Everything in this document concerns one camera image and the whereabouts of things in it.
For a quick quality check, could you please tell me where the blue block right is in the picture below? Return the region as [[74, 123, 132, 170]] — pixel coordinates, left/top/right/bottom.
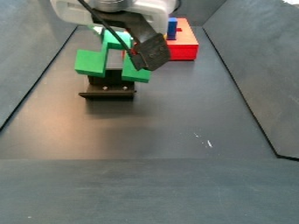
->
[[167, 17, 178, 40]]

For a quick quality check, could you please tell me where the red board base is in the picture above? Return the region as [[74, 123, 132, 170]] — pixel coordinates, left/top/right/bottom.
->
[[164, 17, 201, 60]]

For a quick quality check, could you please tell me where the green stepped block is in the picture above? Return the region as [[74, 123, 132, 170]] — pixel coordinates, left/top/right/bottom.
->
[[75, 26, 151, 83]]

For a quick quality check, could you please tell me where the black metal angle fixture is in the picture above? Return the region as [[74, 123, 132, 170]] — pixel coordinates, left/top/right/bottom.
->
[[79, 73, 136, 100]]

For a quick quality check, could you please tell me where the black cable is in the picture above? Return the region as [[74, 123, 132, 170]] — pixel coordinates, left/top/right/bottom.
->
[[78, 0, 138, 56]]

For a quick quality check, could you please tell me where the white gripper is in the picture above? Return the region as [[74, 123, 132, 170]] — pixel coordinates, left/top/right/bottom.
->
[[51, 0, 176, 34]]

